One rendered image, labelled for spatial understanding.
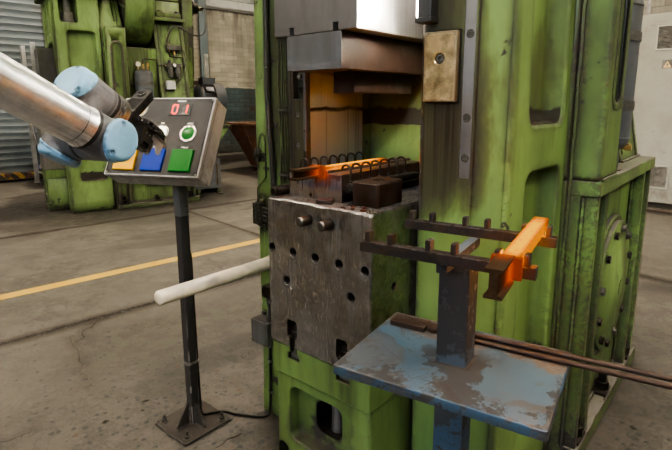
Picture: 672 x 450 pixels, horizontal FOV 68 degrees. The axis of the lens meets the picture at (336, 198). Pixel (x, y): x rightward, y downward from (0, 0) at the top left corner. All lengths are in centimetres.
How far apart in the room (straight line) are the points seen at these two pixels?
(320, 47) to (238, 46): 932
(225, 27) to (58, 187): 541
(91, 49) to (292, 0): 484
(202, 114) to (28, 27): 769
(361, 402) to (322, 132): 83
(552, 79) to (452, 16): 42
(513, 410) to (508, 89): 70
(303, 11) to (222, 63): 905
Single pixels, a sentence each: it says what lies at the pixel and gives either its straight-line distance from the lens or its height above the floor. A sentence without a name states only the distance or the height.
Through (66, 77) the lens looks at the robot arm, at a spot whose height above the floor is 124.
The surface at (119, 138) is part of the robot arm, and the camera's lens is 113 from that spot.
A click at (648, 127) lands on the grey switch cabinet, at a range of 645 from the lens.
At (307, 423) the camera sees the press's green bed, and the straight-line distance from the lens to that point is 173.
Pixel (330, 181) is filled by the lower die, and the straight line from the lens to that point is 138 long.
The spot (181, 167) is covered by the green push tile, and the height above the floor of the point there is 99.
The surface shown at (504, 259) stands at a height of 96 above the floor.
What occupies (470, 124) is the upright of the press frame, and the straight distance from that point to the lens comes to 129.
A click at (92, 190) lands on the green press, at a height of 24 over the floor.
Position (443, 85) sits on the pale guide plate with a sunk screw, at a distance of 131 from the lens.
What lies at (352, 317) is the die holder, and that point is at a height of 63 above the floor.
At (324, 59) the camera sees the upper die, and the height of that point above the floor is 130.
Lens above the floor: 118
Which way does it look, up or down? 11 degrees down
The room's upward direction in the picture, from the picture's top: straight up
